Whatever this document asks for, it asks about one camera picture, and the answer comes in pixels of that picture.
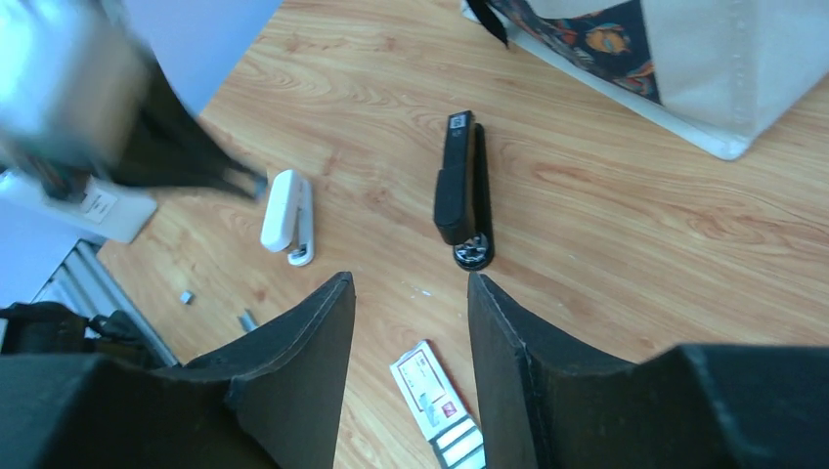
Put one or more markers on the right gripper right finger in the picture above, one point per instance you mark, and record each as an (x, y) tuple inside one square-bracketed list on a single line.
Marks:
[(549, 400)]

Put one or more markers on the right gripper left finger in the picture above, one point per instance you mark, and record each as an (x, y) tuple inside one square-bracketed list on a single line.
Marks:
[(95, 392)]

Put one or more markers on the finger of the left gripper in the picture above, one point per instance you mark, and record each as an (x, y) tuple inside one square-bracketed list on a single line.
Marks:
[(168, 148)]

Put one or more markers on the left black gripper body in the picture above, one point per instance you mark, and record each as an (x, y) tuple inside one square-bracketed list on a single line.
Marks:
[(75, 90)]

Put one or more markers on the grey staple strip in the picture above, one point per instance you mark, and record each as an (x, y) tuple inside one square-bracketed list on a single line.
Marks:
[(186, 297), (247, 321)]

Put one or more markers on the staple box with staples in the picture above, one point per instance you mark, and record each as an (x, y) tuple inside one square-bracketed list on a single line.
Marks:
[(440, 414)]

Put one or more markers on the white stapler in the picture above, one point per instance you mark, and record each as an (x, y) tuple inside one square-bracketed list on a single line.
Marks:
[(289, 222)]

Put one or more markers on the black stapler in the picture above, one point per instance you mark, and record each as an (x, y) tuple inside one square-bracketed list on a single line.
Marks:
[(462, 212)]

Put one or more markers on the white box with knob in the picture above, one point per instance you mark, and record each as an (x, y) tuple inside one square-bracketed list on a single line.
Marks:
[(104, 209)]

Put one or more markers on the beige canvas tote bag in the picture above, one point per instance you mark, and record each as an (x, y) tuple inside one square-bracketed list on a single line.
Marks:
[(716, 73)]

